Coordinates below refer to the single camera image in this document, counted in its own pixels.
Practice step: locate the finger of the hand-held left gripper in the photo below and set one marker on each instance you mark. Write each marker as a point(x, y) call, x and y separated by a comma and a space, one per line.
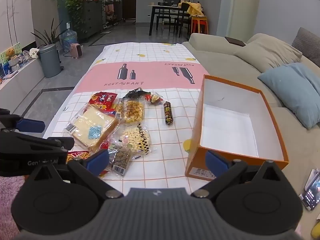
point(37, 143)
point(30, 126)

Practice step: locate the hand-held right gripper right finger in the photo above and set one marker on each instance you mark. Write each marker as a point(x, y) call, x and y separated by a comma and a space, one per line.
point(215, 163)

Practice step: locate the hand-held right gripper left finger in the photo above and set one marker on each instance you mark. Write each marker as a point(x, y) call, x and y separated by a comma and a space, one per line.
point(98, 162)

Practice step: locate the red yellow striped snack packet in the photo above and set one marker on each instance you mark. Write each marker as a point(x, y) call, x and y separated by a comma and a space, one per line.
point(78, 155)

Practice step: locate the small dark snack packet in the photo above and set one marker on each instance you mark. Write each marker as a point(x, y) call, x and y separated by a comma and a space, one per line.
point(121, 160)

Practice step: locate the orange cardboard box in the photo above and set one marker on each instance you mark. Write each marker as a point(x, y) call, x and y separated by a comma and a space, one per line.
point(196, 135)

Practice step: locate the sliced bread packet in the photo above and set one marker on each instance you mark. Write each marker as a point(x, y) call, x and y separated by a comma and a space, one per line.
point(92, 122)

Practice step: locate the puffed ball snack packet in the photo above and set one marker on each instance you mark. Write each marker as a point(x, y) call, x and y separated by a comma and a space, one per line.
point(132, 137)

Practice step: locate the yellow macaroni snack packet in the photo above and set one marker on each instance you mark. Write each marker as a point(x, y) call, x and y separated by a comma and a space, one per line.
point(131, 111)

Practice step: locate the dark sausage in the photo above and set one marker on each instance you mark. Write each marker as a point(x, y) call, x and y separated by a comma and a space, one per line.
point(168, 113)

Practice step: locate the black snack packet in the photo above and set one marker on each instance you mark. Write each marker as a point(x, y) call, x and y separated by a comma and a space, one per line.
point(135, 93)

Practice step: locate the small clear candy packet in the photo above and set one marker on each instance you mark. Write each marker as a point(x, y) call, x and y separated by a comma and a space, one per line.
point(155, 99)

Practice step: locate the pink fluffy rug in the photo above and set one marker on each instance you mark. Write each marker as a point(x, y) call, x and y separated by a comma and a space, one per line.
point(12, 205)

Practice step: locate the white low cabinet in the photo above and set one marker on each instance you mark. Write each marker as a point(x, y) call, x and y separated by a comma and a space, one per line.
point(22, 77)

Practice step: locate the grey trash bin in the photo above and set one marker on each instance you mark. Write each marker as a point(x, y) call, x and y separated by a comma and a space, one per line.
point(50, 60)

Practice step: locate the pink space heater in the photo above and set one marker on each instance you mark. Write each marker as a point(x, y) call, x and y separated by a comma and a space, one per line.
point(76, 50)

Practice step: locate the long-leaf potted plant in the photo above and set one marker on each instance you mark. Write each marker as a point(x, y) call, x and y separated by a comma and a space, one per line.
point(48, 36)

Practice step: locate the blue water jug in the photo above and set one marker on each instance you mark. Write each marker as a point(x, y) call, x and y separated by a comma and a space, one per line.
point(68, 38)

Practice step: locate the smartphone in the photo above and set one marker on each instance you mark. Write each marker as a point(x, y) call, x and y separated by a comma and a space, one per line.
point(312, 192)

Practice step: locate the blue pillow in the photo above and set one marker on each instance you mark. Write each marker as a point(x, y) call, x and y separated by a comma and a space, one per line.
point(292, 90)

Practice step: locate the beige sofa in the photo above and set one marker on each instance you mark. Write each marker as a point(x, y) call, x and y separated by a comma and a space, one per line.
point(225, 55)

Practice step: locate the yellow object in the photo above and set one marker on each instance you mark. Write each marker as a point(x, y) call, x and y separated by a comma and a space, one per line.
point(316, 233)

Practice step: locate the dark tablet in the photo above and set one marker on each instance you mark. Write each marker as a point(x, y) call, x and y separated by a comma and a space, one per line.
point(235, 41)

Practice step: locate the beige cushion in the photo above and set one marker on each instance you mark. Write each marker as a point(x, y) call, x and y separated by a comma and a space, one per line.
point(270, 52)

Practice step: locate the dark grey dresser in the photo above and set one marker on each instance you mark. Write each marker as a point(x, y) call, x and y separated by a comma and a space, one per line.
point(92, 17)

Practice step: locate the trailing ivy plant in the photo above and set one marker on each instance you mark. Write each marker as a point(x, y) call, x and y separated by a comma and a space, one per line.
point(75, 5)

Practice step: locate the dark dining chair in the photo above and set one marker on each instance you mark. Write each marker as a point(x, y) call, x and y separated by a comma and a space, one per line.
point(165, 15)
point(183, 20)

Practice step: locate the grey cushion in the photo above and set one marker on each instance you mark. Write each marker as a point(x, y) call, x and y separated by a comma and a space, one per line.
point(308, 45)

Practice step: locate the yellow cloth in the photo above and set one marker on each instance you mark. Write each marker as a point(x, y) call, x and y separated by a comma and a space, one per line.
point(192, 8)

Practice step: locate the dark brown door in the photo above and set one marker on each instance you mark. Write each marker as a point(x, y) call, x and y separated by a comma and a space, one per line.
point(129, 0)

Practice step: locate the dark dining table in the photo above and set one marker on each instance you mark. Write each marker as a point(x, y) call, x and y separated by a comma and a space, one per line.
point(162, 7)

